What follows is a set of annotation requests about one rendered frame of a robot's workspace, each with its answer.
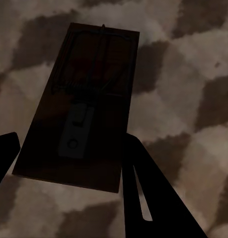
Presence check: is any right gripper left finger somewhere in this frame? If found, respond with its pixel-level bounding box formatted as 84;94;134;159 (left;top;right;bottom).
0;132;20;182

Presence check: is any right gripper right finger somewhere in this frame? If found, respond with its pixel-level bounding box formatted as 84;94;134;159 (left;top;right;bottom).
121;132;208;238

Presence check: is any mousetrap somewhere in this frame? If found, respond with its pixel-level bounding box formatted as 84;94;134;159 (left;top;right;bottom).
12;22;140;193

